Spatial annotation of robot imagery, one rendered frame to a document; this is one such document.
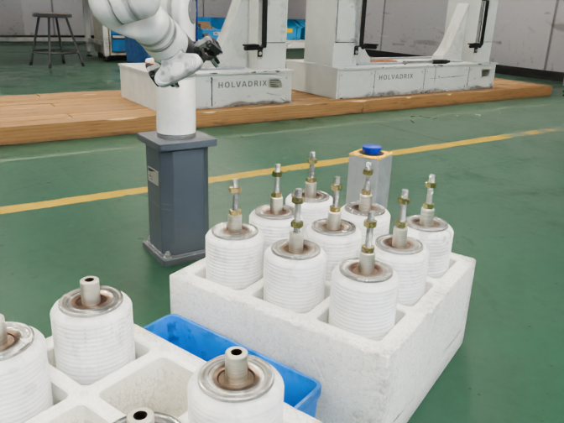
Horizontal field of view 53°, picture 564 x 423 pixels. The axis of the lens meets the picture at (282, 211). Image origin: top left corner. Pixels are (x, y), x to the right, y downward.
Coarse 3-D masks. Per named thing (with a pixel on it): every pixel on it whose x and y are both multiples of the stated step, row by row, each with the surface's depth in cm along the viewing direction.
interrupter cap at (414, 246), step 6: (390, 234) 93; (378, 240) 90; (384, 240) 91; (390, 240) 91; (408, 240) 91; (414, 240) 91; (378, 246) 88; (384, 246) 88; (390, 246) 89; (408, 246) 89; (414, 246) 89; (420, 246) 89; (390, 252) 87; (396, 252) 86; (402, 252) 86; (408, 252) 86; (414, 252) 86
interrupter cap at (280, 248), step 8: (280, 240) 89; (288, 240) 89; (304, 240) 89; (272, 248) 86; (280, 248) 86; (288, 248) 87; (304, 248) 87; (312, 248) 86; (320, 248) 86; (280, 256) 84; (288, 256) 83; (296, 256) 84; (304, 256) 84; (312, 256) 84
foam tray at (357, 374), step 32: (192, 288) 90; (224, 288) 89; (256, 288) 90; (448, 288) 92; (192, 320) 93; (224, 320) 88; (256, 320) 84; (288, 320) 81; (320, 320) 83; (416, 320) 82; (448, 320) 96; (288, 352) 82; (320, 352) 79; (352, 352) 76; (384, 352) 74; (416, 352) 83; (448, 352) 101; (352, 384) 77; (384, 384) 74; (416, 384) 87; (320, 416) 82; (352, 416) 79; (384, 416) 77
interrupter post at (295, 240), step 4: (292, 232) 85; (300, 232) 85; (292, 236) 85; (296, 236) 85; (300, 236) 85; (292, 240) 85; (296, 240) 85; (300, 240) 85; (292, 244) 85; (296, 244) 85; (300, 244) 85; (292, 248) 85; (296, 248) 85; (300, 248) 86; (292, 252) 86; (296, 252) 85
